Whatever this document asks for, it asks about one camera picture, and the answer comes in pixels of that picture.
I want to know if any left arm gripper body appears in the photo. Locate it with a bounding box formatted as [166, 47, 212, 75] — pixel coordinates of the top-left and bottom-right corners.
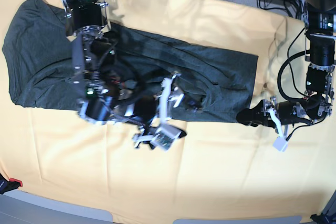
[261, 96, 288, 139]

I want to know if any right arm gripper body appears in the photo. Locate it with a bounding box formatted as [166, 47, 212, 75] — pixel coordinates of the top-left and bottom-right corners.
[132, 71, 185, 149]

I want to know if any dark green long-sleeve shirt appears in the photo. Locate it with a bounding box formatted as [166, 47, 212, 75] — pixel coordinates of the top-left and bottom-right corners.
[2, 0, 258, 123]

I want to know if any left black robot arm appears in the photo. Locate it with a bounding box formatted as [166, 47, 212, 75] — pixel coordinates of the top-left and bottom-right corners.
[236, 0, 335, 142]

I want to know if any black clamp right corner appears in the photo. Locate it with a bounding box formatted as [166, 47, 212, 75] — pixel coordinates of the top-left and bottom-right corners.
[310, 214, 335, 224]

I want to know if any red and black clamp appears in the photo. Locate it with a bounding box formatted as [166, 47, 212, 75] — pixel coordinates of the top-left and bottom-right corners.
[0, 174, 23, 195]

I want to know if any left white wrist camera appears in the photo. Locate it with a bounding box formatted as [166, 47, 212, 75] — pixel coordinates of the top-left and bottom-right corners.
[272, 136, 288, 152]

